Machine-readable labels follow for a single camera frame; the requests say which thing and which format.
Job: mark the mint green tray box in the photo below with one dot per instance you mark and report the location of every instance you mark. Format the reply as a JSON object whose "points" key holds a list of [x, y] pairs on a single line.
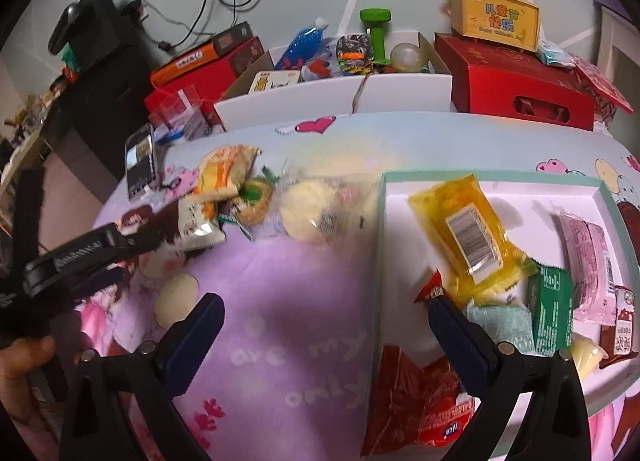
{"points": [[530, 211]]}

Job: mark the red and white snack packet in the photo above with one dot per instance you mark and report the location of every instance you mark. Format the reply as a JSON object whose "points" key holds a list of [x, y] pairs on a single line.
{"points": [[620, 326]]}

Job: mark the green cookie packet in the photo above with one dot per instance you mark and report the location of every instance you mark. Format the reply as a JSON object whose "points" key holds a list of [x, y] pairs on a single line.
{"points": [[255, 193]]}

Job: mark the small red candy packet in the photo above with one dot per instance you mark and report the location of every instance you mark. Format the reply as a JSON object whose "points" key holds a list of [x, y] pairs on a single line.
{"points": [[430, 288]]}

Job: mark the person's left hand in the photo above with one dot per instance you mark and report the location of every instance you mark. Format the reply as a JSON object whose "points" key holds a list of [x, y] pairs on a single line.
{"points": [[22, 376]]}

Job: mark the dark green snack packet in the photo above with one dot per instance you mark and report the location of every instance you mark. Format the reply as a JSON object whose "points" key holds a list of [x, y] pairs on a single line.
{"points": [[550, 311]]}

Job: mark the printed cartoon blanket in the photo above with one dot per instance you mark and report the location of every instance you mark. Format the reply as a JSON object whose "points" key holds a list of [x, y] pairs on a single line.
{"points": [[300, 316]]}

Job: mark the green dumbbell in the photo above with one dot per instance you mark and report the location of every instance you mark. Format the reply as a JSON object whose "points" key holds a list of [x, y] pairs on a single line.
{"points": [[376, 36]]}

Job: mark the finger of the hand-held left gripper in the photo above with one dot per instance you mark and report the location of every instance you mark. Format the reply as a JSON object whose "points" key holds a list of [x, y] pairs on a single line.
{"points": [[100, 248]]}

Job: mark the orange cracker packet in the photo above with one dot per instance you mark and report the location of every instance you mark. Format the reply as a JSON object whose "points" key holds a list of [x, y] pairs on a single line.
{"points": [[222, 171]]}

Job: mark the clear bag of white buns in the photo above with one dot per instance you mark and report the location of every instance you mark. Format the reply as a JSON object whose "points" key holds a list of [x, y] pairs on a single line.
{"points": [[305, 206]]}

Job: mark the white cardboard box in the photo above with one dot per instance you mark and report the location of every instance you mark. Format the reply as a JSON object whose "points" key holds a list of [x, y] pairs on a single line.
{"points": [[325, 96]]}

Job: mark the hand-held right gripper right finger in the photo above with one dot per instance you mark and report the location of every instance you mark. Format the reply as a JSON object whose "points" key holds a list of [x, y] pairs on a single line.
{"points": [[457, 346]]}

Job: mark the large red snack packet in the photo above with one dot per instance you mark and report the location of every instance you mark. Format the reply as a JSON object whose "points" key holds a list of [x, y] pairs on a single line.
{"points": [[400, 401]]}

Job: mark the long orange box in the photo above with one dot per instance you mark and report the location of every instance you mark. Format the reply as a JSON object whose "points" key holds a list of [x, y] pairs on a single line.
{"points": [[190, 63]]}

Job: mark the red envelope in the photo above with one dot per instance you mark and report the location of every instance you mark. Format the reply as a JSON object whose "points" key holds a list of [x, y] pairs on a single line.
{"points": [[605, 86]]}

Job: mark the black chair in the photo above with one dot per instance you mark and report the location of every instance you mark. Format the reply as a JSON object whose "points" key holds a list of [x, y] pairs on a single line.
{"points": [[95, 111]]}

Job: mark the blue bead bag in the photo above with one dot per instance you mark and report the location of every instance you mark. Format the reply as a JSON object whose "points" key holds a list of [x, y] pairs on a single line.
{"points": [[302, 41]]}

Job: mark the white and green snack packet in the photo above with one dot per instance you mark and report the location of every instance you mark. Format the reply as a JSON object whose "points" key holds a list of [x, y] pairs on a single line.
{"points": [[195, 221]]}

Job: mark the clear plastic box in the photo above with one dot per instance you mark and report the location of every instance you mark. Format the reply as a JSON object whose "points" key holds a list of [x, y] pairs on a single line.
{"points": [[175, 111]]}

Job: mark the pale yellow jelly cup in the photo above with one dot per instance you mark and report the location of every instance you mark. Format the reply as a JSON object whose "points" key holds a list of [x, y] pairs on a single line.
{"points": [[587, 356]]}

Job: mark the black electronic device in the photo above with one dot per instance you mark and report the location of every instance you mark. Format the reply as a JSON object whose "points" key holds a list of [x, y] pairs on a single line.
{"points": [[97, 21]]}

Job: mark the yellow packet with barcode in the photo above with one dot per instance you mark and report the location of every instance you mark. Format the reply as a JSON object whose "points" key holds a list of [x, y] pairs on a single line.
{"points": [[450, 211]]}

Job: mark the teal packet with barcode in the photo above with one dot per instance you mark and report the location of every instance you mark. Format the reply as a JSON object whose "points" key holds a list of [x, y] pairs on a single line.
{"points": [[505, 326]]}

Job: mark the pink snack packet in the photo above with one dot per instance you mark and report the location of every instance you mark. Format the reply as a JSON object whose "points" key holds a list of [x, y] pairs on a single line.
{"points": [[585, 266]]}

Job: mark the plain red box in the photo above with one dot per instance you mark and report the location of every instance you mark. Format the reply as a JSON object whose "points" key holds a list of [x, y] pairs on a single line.
{"points": [[235, 66]]}

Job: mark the playing card box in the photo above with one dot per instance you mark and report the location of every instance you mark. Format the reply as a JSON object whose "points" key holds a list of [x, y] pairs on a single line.
{"points": [[270, 81]]}

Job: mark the smartphone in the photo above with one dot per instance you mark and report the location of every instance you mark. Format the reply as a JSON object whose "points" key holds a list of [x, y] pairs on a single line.
{"points": [[140, 161]]}

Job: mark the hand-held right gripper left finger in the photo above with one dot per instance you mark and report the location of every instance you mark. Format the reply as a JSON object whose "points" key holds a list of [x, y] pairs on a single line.
{"points": [[197, 336]]}

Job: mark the small teal packet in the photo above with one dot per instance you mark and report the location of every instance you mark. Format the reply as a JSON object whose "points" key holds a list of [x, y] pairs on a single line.
{"points": [[555, 55]]}

